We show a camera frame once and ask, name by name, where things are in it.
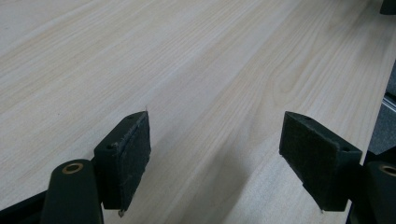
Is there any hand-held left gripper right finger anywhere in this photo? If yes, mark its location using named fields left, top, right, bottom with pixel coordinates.
left=278, top=110, right=364, bottom=213

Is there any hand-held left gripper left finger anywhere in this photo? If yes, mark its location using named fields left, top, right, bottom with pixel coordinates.
left=92, top=110, right=152, bottom=217

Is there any metal stand bar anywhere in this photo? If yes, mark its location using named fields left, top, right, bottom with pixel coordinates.
left=382, top=91, right=396, bottom=113

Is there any dark object at table edge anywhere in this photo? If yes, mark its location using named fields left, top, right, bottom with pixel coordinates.
left=379, top=0, right=396, bottom=16

